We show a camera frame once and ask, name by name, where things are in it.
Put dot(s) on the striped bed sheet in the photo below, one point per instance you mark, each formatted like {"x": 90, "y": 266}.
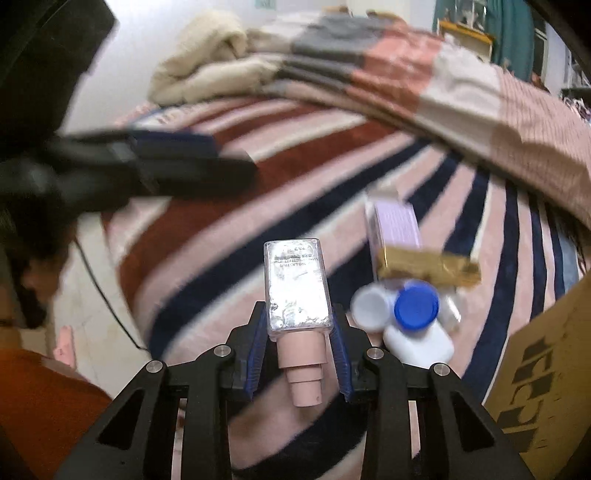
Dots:
{"x": 221, "y": 258}

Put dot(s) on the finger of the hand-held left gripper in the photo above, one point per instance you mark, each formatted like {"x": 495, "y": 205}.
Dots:
{"x": 203, "y": 177}
{"x": 175, "y": 144}

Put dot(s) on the person's orange shirt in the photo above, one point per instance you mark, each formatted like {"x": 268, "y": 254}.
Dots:
{"x": 37, "y": 410}

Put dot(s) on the cardboard box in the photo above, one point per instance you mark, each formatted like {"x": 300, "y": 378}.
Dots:
{"x": 549, "y": 378}

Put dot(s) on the blue cap bottle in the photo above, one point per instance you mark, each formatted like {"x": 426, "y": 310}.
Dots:
{"x": 415, "y": 305}

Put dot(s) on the white plastic bottle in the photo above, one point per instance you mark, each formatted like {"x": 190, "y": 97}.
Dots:
{"x": 418, "y": 346}

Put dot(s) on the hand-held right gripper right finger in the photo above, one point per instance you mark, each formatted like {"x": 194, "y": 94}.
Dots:
{"x": 342, "y": 369}

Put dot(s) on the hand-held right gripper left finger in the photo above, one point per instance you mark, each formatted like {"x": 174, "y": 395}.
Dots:
{"x": 255, "y": 367}

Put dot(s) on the yellow wooden frame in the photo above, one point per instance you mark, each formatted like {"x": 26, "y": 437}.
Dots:
{"x": 466, "y": 34}

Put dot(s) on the purple box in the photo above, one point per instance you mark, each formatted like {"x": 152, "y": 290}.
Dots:
{"x": 397, "y": 226}

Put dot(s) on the patchwork quilt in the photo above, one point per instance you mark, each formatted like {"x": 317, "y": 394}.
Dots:
{"x": 415, "y": 78}

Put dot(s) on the white round lid jar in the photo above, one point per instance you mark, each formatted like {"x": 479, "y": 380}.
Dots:
{"x": 371, "y": 307}

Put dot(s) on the gold foil packet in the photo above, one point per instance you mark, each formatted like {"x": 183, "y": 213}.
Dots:
{"x": 425, "y": 266}

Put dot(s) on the teal curtain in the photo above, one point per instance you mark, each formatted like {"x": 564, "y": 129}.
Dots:
{"x": 510, "y": 32}

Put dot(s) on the cream fluffy blanket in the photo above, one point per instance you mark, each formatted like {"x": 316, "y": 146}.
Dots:
{"x": 207, "y": 60}

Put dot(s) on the clear bottle with pink cap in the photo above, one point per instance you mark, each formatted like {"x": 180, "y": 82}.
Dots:
{"x": 298, "y": 295}

